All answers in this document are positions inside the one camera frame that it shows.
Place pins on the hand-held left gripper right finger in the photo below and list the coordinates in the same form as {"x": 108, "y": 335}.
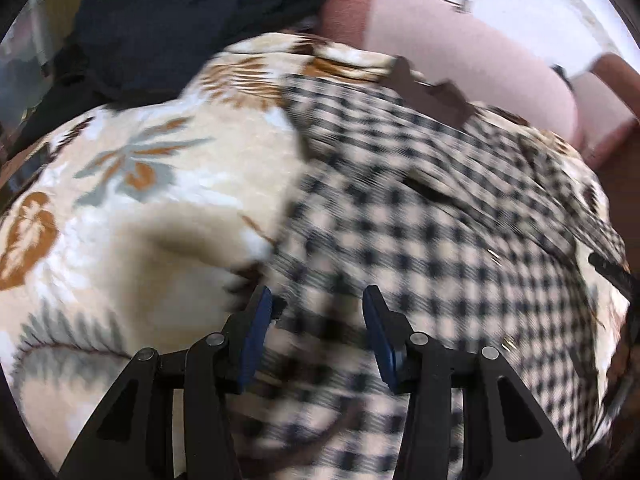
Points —
{"x": 381, "y": 332}

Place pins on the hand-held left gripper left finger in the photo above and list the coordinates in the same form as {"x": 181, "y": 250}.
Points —
{"x": 254, "y": 330}

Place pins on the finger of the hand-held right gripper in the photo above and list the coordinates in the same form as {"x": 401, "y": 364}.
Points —
{"x": 611, "y": 269}

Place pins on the black and beige checked shirt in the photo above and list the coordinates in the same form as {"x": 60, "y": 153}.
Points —
{"x": 440, "y": 240}

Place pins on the floral leaf print blanket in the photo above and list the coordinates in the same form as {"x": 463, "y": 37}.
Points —
{"x": 150, "y": 200}

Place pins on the brown cloth piece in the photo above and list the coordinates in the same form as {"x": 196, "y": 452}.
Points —
{"x": 430, "y": 92}

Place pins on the eyeglasses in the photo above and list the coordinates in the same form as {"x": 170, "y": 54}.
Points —
{"x": 462, "y": 6}

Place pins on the dark navy clothing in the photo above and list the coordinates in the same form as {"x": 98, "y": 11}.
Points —
{"x": 150, "y": 25}

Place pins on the wooden bed frame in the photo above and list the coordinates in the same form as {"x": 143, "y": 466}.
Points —
{"x": 620, "y": 80}

